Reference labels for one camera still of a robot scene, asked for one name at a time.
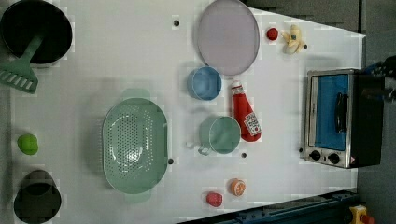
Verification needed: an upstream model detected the red felt ketchup bottle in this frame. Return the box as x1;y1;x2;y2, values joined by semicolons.
231;81;262;142

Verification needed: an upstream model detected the green oval strainer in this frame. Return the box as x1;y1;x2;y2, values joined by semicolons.
102;89;168;203

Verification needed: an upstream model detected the blue cup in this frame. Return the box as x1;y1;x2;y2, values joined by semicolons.
187;66;222;101

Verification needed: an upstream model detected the light purple round plate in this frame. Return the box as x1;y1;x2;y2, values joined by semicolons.
197;0;260;76

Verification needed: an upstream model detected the orange slice toy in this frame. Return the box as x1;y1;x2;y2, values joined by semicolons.
230;179;246;196

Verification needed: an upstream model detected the toy strawberry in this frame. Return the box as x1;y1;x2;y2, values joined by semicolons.
205;192;223;207

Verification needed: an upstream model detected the red toy tomato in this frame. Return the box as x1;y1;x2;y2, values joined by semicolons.
266;28;278;41

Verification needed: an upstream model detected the peeled toy banana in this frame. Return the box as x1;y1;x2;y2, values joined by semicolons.
281;24;308;54

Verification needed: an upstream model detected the toaster oven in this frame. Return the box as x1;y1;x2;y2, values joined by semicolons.
304;69;385;169

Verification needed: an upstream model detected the green toy lime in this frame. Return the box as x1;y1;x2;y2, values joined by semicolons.
17;134;38;155

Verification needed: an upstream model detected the black cylinder container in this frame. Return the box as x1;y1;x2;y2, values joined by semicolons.
13;170;62;224

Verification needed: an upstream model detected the green slotted spatula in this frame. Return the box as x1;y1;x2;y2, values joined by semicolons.
0;35;43;94

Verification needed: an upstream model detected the yellow red emergency button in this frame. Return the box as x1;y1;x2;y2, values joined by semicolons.
349;205;375;224

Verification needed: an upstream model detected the black pot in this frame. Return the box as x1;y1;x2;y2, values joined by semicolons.
1;0;73;64

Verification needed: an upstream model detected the green mug with handle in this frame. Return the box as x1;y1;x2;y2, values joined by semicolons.
186;116;241;156

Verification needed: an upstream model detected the blue metal frame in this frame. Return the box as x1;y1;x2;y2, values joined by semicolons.
179;190;360;224

